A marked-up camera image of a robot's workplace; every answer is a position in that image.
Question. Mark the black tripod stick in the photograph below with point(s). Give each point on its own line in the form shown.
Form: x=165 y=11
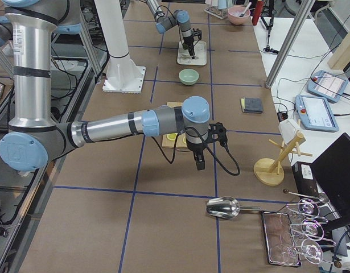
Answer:
x=267 y=18

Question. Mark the rack of pastel cups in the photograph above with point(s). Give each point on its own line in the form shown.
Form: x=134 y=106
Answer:
x=217 y=8

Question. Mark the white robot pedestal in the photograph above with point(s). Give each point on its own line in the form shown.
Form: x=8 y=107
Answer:
x=122 y=74

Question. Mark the white bear tray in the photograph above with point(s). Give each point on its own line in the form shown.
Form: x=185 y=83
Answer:
x=183 y=57

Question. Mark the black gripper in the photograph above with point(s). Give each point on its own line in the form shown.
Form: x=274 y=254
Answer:
x=188 y=42
x=196 y=148

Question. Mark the teach pendant near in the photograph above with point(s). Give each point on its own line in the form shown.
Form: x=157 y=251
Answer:
x=315 y=113

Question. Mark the lemon slice top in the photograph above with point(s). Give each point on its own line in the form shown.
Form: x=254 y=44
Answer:
x=172 y=136

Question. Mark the teach pendant far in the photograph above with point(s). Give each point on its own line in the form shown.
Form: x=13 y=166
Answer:
x=327 y=85

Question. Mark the metal tray with glasses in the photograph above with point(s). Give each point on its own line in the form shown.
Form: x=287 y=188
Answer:
x=276 y=232

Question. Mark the white mug on tree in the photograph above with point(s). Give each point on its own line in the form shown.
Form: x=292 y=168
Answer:
x=288 y=129

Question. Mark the wooden mug tree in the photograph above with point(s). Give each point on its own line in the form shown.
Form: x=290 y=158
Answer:
x=270 y=171

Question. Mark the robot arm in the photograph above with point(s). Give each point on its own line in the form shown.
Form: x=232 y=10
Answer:
x=34 y=138
x=166 y=20

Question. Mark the teach pendant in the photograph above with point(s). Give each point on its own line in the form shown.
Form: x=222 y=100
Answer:
x=315 y=113
x=327 y=85

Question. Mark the black monitor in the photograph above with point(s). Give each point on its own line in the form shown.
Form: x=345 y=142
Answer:
x=332 y=173

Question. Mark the metal scoop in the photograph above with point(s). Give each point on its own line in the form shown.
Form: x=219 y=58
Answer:
x=228 y=208

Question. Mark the pink bowl with ice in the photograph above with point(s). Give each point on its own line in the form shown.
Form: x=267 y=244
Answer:
x=238 y=15

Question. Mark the bamboo cutting board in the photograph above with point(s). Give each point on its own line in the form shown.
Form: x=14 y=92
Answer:
x=168 y=140

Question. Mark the light green bowl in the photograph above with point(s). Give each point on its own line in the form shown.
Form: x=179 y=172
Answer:
x=188 y=76

